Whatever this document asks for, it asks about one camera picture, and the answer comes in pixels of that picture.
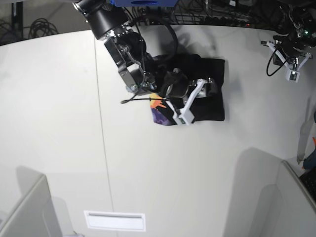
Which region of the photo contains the teal and orange tool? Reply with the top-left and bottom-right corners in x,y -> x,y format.
302,148 -> 316,170

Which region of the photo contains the grey partition panel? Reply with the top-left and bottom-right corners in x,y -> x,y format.
272,161 -> 316,237
0,175 -> 63,237

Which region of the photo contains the black graphic T-shirt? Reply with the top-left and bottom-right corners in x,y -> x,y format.
148,53 -> 225,126

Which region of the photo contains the right grey partition panel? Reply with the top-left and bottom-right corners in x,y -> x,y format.
272,161 -> 316,237

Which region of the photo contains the coiled black cable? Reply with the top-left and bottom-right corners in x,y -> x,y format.
28,19 -> 59,39

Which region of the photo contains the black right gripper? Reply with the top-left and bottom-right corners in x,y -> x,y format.
159,68 -> 218,99

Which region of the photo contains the left grey partition panel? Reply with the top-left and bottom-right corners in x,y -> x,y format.
0,175 -> 63,237

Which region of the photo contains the blue box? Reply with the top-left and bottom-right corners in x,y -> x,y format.
110,0 -> 178,7

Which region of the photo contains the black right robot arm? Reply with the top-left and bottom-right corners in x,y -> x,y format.
73,0 -> 218,99

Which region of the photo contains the black power strip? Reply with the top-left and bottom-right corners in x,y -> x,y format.
201,16 -> 251,27

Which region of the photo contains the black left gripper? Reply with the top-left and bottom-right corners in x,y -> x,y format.
260,36 -> 316,71

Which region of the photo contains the black keyboard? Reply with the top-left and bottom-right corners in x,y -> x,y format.
300,169 -> 316,200

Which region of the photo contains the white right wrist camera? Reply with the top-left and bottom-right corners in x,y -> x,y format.
173,110 -> 195,125

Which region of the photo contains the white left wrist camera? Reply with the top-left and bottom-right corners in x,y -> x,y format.
285,69 -> 300,82

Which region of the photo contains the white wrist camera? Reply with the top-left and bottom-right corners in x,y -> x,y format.
285,69 -> 300,82
173,110 -> 195,125

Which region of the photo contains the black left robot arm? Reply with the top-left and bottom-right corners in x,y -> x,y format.
258,0 -> 316,76

